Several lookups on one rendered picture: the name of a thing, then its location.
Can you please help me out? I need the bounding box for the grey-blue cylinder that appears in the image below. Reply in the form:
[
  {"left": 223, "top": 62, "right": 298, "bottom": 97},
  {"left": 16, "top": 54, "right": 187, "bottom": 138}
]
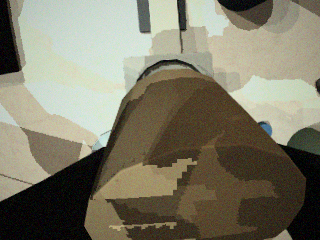
[{"left": 217, "top": 0, "right": 268, "bottom": 12}]

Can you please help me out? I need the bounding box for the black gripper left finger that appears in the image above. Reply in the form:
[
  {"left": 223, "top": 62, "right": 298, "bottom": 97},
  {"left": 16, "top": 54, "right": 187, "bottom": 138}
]
[{"left": 0, "top": 147, "right": 105, "bottom": 240}]

